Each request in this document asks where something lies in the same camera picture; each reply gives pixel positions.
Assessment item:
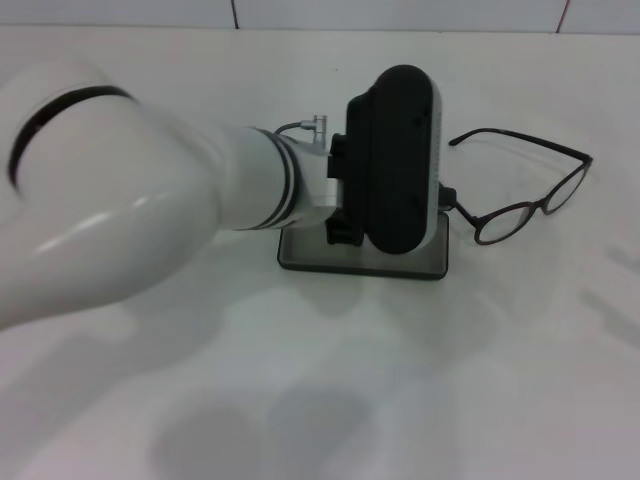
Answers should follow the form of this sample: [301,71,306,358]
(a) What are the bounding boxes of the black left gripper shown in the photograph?
[324,185,457,247]

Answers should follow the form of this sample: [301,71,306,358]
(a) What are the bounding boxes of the black glasses case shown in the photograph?
[276,208,450,283]

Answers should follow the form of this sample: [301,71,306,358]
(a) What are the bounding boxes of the black glasses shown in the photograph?
[448,127,595,247]

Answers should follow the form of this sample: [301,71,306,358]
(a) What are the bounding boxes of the left gripper silver plug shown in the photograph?
[307,114,327,146]

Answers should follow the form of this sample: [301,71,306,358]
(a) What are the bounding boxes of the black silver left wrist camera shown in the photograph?
[327,63,445,256]

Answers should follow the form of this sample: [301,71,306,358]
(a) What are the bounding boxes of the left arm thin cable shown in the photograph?
[273,119,314,137]

